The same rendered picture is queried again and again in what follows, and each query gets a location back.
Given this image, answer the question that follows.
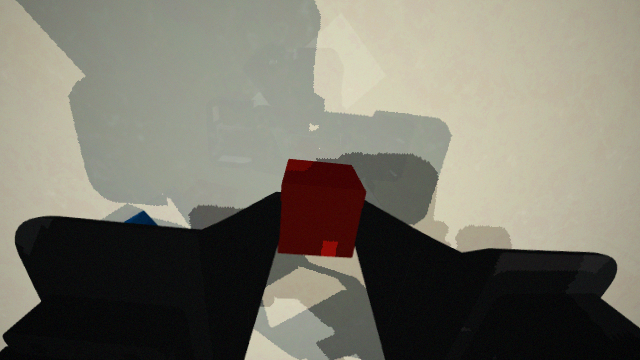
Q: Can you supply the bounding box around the blue cube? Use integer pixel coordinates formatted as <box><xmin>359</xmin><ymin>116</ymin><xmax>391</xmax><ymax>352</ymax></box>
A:
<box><xmin>123</xmin><ymin>211</ymin><xmax>158</xmax><ymax>225</ymax></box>

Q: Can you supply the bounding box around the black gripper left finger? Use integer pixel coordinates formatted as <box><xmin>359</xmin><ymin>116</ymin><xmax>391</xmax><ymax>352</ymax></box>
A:
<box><xmin>15</xmin><ymin>192</ymin><xmax>282</xmax><ymax>360</ymax></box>

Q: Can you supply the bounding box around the dark red cube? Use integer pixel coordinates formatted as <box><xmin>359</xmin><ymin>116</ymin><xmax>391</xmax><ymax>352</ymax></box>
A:
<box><xmin>277</xmin><ymin>159</ymin><xmax>366</xmax><ymax>258</ymax></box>

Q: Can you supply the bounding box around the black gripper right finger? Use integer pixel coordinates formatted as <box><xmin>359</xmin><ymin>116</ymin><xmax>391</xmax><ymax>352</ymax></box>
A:
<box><xmin>355</xmin><ymin>200</ymin><xmax>617</xmax><ymax>360</ymax></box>

